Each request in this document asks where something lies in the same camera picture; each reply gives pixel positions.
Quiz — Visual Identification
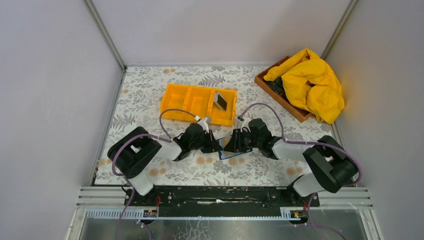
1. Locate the yellow plastic bin left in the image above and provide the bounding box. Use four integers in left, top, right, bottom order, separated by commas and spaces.
160, 83, 191, 121

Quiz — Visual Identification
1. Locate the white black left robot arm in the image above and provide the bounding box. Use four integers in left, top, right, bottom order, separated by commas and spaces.
107, 123, 223, 206

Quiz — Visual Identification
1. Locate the brown wooden tray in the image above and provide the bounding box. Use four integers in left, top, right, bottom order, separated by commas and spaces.
254, 55, 313, 123

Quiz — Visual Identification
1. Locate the yellow plastic bin right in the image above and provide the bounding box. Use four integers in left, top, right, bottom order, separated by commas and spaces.
206, 88, 238, 127

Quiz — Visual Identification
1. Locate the blue leather card holder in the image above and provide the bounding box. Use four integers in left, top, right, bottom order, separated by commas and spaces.
217, 137, 253, 160

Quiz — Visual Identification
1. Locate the black credit card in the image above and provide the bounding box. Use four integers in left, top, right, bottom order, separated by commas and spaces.
213, 92, 228, 111

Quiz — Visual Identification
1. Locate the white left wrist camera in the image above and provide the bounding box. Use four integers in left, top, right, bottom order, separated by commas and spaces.
195, 115, 212, 133

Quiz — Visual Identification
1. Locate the yellow cloth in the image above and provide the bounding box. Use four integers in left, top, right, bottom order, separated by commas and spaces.
263, 48, 345, 124

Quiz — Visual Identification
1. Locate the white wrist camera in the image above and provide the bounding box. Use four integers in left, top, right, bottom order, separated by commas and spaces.
234, 115, 252, 132
195, 115, 212, 133

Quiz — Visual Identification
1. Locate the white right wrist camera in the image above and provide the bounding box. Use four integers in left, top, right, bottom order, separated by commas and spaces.
234, 115, 252, 132

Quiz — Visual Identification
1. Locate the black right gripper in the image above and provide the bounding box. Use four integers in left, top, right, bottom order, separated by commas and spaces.
223, 128, 261, 153

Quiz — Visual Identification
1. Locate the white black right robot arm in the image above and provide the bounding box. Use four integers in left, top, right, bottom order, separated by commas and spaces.
223, 118, 359, 206

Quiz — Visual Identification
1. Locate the gold credit card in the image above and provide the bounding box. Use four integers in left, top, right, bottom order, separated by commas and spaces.
220, 135, 232, 151

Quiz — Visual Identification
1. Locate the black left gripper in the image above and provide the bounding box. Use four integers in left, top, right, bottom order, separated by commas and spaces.
188, 129, 222, 154

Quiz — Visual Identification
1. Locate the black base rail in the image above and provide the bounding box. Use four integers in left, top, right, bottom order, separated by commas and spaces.
124, 185, 320, 218

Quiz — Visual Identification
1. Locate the yellow plastic bin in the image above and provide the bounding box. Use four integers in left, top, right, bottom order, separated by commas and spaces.
206, 88, 238, 127
160, 83, 191, 121

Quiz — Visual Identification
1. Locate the floral table mat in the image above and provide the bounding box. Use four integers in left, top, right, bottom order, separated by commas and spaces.
93, 66, 332, 186

